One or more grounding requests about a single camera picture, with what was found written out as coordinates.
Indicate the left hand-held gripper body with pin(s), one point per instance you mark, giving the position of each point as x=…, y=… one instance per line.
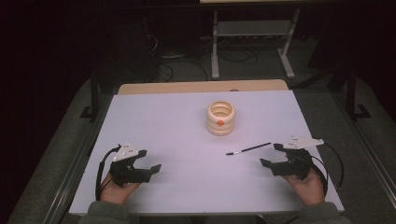
x=123, y=174

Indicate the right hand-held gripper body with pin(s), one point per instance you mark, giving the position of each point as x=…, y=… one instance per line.
x=299, y=165

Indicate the black pen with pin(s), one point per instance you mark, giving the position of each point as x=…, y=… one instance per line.
x=249, y=148

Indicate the cream ribbed pen holder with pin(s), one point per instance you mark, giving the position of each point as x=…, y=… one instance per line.
x=220, y=126

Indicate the person's left hand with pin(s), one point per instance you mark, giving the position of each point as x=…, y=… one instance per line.
x=115, y=193

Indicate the person's right hand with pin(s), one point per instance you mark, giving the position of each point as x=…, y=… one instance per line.
x=308, y=191

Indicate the black metal stand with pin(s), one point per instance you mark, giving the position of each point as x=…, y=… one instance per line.
x=93, y=99
x=351, y=93

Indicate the white metal stand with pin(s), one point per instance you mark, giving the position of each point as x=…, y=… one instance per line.
x=252, y=28

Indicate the grey metal rail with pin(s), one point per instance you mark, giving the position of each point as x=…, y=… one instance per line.
x=71, y=174
x=370, y=146

